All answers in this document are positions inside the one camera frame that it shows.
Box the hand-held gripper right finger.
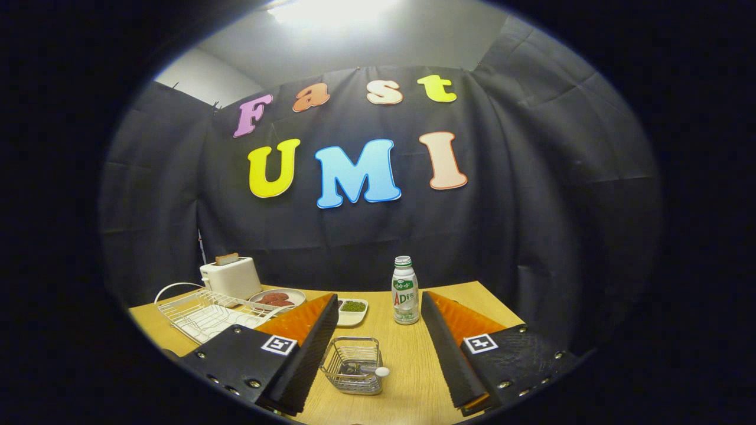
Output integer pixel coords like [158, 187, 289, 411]
[421, 290, 582, 417]

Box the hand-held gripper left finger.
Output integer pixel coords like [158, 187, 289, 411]
[177, 293, 340, 417]

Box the metal wire basket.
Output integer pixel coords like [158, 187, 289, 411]
[320, 336, 384, 395]

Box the spoon with blue checkered handle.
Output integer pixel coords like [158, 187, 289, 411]
[346, 363, 390, 378]

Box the white wire dish rack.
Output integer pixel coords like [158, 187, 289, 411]
[154, 282, 284, 345]

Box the beige round plate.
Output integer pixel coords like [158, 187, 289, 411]
[248, 287, 307, 310]

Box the white divided tray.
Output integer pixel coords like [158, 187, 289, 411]
[335, 298, 369, 328]

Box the white drink bottle green cap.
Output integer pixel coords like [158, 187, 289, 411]
[392, 256, 420, 326]

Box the white drain tray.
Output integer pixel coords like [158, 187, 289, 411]
[177, 295, 272, 343]

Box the white toaster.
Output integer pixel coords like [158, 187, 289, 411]
[200, 256, 262, 300]

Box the black backdrop cloth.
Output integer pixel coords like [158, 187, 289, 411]
[97, 15, 662, 361]

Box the ceiling light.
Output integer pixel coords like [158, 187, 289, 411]
[266, 0, 408, 27]

